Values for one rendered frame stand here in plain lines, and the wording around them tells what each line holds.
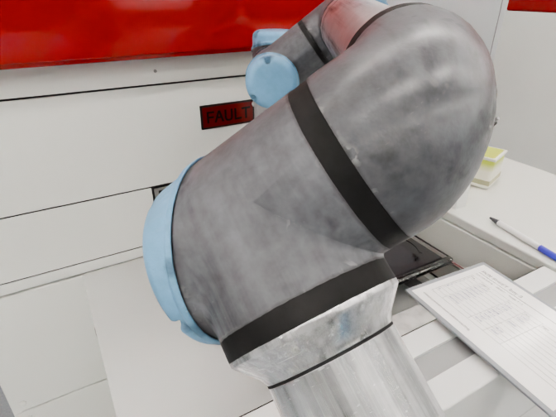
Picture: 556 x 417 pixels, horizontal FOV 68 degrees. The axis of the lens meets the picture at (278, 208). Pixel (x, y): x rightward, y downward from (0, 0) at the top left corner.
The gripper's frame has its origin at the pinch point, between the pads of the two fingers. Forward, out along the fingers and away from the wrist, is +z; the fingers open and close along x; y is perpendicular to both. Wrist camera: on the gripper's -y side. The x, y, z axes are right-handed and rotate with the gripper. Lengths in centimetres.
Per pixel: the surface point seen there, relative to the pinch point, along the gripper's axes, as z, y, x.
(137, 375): 9.3, -34.1, 8.8
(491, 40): -3, 328, -69
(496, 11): -25, 325, -67
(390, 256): 1.4, -2.4, -23.6
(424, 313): 3.3, -13.5, -30.2
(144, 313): 9.3, -22.5, 15.8
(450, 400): -4.7, -35.4, -32.2
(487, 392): -2.7, -31.1, -36.5
